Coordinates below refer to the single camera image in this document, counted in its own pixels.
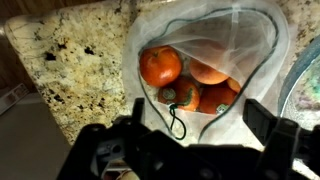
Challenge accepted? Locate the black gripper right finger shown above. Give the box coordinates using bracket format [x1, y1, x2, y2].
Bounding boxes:
[242, 98, 320, 180]

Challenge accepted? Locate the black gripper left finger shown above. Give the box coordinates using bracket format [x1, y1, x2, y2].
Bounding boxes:
[57, 97, 153, 180]

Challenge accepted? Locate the round red-orange peach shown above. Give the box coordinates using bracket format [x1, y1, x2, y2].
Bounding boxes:
[139, 45, 183, 88]

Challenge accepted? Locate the large glass bowl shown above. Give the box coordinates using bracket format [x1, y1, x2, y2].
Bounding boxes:
[277, 34, 320, 131]

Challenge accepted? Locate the pale orange peach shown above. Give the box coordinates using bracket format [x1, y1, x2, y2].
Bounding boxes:
[189, 58, 230, 86]

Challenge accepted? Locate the clear plastic bag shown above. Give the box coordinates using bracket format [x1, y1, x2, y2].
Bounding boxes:
[121, 0, 299, 148]

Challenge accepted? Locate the white cardboard box red print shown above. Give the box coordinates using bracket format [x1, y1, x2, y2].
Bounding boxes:
[0, 83, 30, 116]

